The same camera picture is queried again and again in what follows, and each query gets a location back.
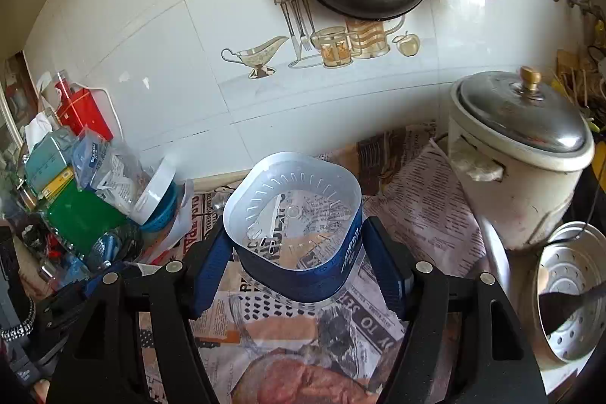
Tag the metal steamer pot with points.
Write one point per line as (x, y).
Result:
(563, 305)

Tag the green plastic container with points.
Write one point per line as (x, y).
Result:
(80, 218)

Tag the red carton box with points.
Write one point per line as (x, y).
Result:
(78, 110)

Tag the newspaper print tablecloth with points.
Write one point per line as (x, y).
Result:
(410, 186)

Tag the clear plastic packet bag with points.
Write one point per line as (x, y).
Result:
(111, 170)

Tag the white box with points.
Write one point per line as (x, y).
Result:
(265, 224)

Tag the clear glass jar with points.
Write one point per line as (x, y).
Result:
(220, 198)

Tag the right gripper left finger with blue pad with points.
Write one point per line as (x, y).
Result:
(103, 362)

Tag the white and blue colander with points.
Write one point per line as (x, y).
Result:
(157, 203)

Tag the yellow flat box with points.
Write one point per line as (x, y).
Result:
(58, 183)

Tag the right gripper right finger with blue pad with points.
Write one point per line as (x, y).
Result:
(494, 362)

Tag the teal tissue box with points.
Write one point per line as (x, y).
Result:
(50, 150)

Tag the white rice cooker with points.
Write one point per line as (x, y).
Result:
(518, 148)

